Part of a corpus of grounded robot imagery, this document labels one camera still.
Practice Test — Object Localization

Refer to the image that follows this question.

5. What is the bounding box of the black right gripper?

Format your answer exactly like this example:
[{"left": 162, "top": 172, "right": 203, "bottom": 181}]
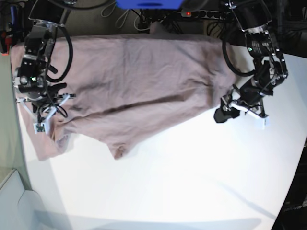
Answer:
[{"left": 26, "top": 83, "right": 67, "bottom": 113}]

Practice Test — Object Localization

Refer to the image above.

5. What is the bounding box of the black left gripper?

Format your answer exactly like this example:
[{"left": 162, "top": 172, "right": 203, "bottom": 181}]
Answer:
[{"left": 213, "top": 77, "right": 273, "bottom": 123}]

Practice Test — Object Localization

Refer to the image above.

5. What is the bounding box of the mauve pink t-shirt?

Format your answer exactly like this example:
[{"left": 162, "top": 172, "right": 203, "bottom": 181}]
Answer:
[{"left": 21, "top": 25, "right": 236, "bottom": 161}]

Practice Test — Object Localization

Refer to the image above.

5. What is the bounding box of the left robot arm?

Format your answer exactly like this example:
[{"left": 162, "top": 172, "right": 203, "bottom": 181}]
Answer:
[{"left": 214, "top": 0, "right": 288, "bottom": 123}]

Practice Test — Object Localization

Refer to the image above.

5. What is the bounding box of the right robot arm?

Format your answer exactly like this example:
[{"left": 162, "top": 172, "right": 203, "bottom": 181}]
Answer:
[{"left": 13, "top": 0, "right": 73, "bottom": 114}]

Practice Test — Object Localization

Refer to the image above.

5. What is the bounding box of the red and black clamp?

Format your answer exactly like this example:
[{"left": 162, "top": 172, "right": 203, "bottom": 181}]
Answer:
[{"left": 0, "top": 30, "right": 12, "bottom": 56}]

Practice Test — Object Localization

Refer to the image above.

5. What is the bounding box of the black power strip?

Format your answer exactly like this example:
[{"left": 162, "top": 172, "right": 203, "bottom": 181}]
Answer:
[{"left": 180, "top": 10, "right": 230, "bottom": 20}]

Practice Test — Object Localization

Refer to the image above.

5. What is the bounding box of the blue plastic box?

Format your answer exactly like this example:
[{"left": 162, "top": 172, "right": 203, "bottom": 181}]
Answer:
[{"left": 116, "top": 0, "right": 183, "bottom": 9}]

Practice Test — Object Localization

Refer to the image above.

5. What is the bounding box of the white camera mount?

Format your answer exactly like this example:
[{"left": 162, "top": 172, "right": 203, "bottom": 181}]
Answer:
[
  {"left": 230, "top": 100, "right": 269, "bottom": 130},
  {"left": 16, "top": 93, "right": 76, "bottom": 134}
]

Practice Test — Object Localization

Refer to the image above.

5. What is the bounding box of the blue clamp handle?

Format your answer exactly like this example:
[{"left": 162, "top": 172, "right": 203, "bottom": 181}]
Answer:
[{"left": 10, "top": 5, "right": 17, "bottom": 33}]

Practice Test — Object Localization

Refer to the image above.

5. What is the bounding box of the white coiled cable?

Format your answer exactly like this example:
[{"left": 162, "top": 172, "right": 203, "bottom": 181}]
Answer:
[{"left": 101, "top": 4, "right": 131, "bottom": 30}]

